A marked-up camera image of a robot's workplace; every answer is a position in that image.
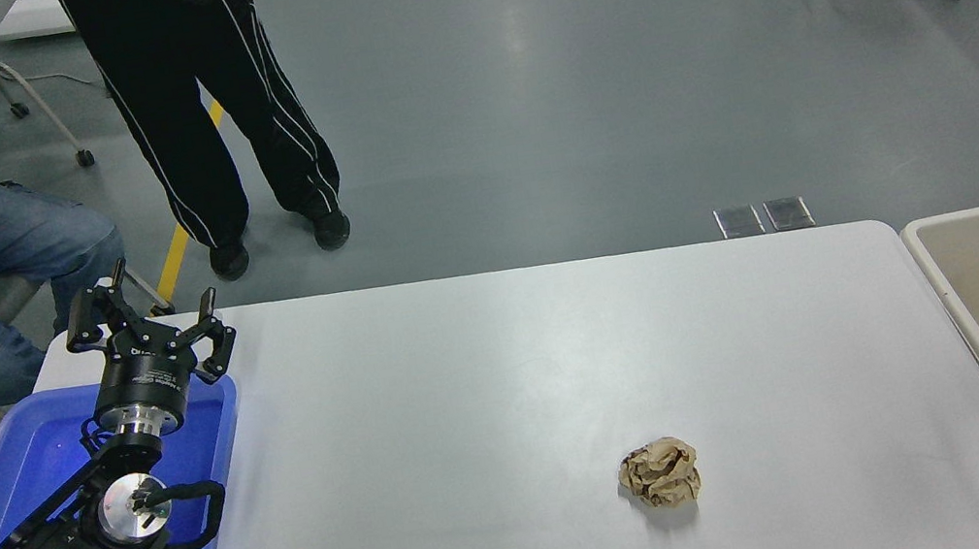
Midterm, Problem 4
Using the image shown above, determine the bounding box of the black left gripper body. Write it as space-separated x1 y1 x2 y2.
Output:
85 333 209 434

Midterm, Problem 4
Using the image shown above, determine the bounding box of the standing person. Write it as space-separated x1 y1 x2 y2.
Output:
56 0 357 302

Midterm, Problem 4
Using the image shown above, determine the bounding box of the white flat floor platform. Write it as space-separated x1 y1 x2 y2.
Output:
0 0 77 44

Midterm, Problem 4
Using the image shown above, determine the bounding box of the metal floor socket plate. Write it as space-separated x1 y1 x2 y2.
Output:
763 194 817 233
713 203 767 242

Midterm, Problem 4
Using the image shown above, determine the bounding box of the crumpled tan paper ball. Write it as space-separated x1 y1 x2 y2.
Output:
614 433 706 516

